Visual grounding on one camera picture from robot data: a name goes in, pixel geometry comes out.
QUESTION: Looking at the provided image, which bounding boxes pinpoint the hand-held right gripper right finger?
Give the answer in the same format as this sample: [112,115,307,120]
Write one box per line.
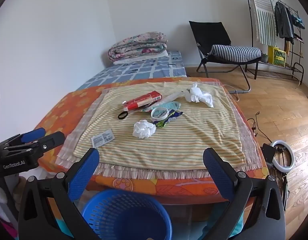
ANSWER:
[203,147,286,240]

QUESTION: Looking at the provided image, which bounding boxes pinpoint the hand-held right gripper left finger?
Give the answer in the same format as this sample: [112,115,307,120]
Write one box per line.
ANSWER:
[18,147,100,240]

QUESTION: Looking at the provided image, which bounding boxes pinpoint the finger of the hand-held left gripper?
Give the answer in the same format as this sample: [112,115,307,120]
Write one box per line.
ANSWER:
[0,127,46,150]
[9,131,66,157]

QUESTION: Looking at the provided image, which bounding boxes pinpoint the blue plastic basket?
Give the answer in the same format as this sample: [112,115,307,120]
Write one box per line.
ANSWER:
[82,189,173,240]

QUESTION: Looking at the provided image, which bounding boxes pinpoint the teal paper wrapper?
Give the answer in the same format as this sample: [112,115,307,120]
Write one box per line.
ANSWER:
[154,101,181,111]

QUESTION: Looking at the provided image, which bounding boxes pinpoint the white label card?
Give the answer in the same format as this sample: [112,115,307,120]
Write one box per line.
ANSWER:
[91,129,115,148]

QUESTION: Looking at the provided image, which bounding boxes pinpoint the yellow striped towel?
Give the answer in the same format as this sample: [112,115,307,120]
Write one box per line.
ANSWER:
[74,80,246,170]

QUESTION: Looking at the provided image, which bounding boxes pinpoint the pink cloth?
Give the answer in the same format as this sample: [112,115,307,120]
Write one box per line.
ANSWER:
[0,220,18,240]

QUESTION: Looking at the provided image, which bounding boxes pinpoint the crumpled white tissue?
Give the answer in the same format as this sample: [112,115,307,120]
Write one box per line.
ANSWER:
[133,119,157,139]
[185,82,214,108]

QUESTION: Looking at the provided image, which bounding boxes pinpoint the green blue snack wrapper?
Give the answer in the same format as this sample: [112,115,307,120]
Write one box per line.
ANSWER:
[154,109,184,128]

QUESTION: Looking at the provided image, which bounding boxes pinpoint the white tape roll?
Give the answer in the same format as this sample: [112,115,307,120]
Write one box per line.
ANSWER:
[150,107,169,120]

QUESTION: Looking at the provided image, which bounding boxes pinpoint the long white wrapper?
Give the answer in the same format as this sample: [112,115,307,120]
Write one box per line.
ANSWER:
[144,89,187,111]

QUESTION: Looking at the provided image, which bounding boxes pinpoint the red cardboard box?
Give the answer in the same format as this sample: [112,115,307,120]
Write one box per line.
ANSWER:
[123,91,162,111]

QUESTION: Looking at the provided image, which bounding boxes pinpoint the blue checked bed sheet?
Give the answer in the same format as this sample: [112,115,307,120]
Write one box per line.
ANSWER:
[76,51,187,90]

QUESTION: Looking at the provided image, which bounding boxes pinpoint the striped cushion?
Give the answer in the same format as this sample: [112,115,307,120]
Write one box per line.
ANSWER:
[210,44,262,63]

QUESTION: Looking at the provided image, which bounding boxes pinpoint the folded floral quilt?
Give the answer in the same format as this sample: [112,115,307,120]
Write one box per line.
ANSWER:
[108,32,168,62]

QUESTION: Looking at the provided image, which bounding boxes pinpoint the black metal clothes rack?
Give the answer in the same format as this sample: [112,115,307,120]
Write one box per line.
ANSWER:
[241,0,306,85]

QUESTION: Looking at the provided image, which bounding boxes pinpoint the yellow green box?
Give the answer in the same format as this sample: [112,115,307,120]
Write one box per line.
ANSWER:
[267,45,287,67]

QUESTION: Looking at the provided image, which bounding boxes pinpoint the black folding chair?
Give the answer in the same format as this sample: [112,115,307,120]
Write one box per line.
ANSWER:
[189,21,262,93]

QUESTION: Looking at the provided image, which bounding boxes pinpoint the green striped hanging towel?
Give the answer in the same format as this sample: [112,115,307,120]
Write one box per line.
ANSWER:
[247,0,278,45]

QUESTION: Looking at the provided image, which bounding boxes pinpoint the dark hanging jacket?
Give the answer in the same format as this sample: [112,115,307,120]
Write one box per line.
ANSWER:
[274,1,295,45]

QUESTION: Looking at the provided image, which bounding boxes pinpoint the teal hanging garment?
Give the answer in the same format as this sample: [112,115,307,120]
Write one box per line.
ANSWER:
[293,15,306,29]

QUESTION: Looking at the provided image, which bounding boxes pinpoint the black cable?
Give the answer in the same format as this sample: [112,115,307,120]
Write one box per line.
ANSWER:
[246,111,272,143]

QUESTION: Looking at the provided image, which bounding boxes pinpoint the ring light with stand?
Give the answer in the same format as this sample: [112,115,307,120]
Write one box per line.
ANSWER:
[260,140,295,212]

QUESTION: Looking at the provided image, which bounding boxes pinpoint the white cable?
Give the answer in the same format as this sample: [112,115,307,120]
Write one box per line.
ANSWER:
[223,84,241,102]

